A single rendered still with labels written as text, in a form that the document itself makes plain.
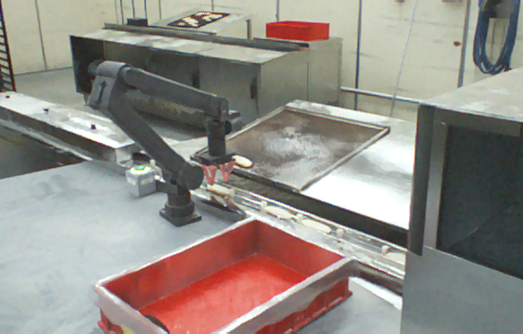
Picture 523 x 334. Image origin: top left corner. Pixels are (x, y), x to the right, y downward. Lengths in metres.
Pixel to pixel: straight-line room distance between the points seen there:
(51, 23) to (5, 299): 7.96
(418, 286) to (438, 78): 4.42
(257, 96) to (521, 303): 3.68
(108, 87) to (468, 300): 0.93
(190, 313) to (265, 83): 3.41
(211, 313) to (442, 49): 4.44
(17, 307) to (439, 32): 4.61
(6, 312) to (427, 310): 0.89
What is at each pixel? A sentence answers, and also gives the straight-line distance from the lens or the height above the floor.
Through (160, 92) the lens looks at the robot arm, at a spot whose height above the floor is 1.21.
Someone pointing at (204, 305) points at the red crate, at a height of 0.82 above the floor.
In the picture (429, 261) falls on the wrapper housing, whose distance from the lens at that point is 1.12.
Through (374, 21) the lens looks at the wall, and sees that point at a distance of 5.79.
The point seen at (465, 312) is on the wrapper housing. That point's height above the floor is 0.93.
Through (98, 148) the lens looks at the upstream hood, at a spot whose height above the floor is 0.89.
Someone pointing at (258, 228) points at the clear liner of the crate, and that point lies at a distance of 1.46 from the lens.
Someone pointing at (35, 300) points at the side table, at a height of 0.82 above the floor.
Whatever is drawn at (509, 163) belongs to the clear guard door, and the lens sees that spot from 0.99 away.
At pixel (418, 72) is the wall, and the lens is 5.58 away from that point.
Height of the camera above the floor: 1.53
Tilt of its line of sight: 19 degrees down
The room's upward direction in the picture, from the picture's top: 1 degrees counter-clockwise
